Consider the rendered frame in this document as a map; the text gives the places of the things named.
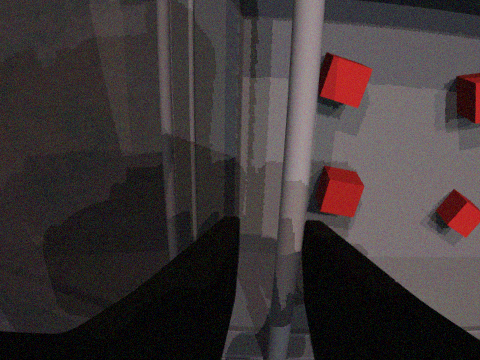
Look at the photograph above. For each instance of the grey plastic tray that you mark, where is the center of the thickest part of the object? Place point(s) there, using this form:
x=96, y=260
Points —
x=223, y=82

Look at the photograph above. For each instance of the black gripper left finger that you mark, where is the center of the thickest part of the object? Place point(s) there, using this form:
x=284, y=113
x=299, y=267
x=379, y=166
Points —
x=181, y=313

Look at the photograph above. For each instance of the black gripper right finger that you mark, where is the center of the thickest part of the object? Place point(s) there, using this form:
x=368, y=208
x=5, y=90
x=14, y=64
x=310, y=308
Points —
x=355, y=311

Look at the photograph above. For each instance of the small red block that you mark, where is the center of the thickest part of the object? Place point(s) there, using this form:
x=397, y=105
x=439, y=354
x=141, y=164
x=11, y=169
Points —
x=468, y=97
x=459, y=213
x=339, y=191
x=343, y=80

